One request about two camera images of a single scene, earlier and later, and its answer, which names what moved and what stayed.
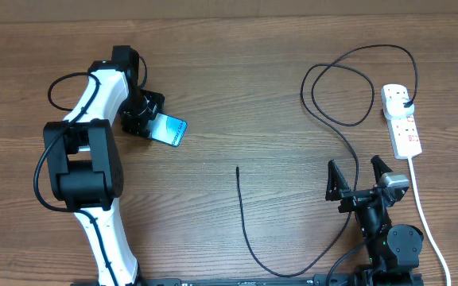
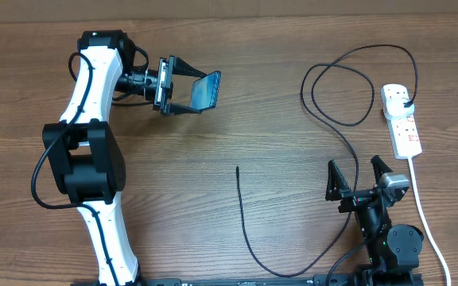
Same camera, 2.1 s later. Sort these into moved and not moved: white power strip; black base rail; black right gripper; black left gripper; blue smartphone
Moved: blue smartphone; black left gripper
Not moved: black base rail; black right gripper; white power strip
